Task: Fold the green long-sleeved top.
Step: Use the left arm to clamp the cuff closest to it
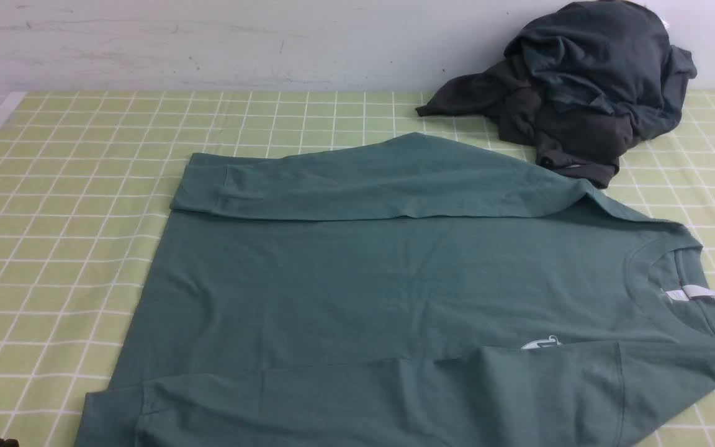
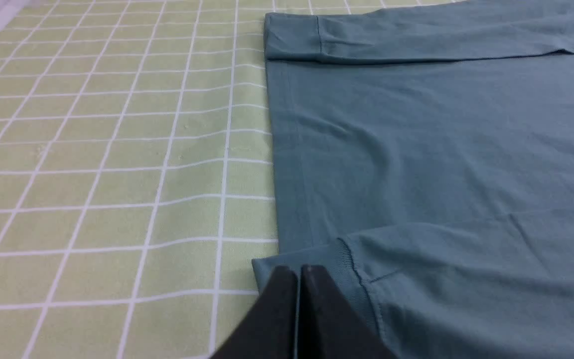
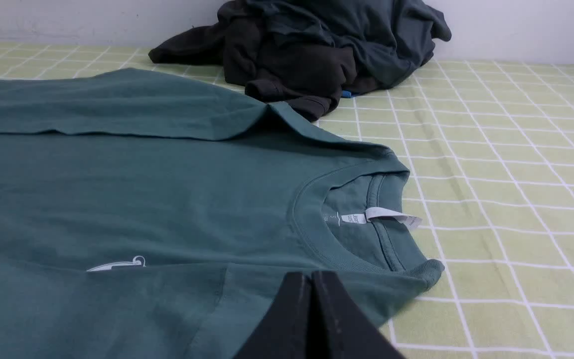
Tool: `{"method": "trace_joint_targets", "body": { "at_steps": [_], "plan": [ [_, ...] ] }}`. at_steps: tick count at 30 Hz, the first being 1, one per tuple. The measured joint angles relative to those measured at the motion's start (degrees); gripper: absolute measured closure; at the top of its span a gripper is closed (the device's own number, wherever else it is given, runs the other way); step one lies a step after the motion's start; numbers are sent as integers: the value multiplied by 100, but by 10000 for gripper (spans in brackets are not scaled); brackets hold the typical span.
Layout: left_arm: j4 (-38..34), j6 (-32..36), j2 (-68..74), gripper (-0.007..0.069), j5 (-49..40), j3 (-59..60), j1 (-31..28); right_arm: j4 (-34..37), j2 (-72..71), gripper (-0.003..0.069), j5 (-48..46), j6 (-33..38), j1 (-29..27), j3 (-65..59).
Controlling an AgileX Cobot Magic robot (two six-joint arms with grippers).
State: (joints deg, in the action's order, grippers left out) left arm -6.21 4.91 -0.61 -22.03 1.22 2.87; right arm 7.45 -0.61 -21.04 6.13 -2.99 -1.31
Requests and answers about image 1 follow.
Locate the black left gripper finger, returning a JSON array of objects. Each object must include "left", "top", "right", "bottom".
[{"left": 0, "top": 438, "right": 20, "bottom": 447}]

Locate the green long-sleeved shirt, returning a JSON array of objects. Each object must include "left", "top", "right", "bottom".
[{"left": 76, "top": 133, "right": 715, "bottom": 446}]

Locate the green checked tablecloth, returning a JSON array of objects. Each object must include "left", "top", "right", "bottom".
[{"left": 0, "top": 91, "right": 715, "bottom": 446}]

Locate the dark grey crumpled garment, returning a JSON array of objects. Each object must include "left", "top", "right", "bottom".
[{"left": 416, "top": 1, "right": 697, "bottom": 189}]

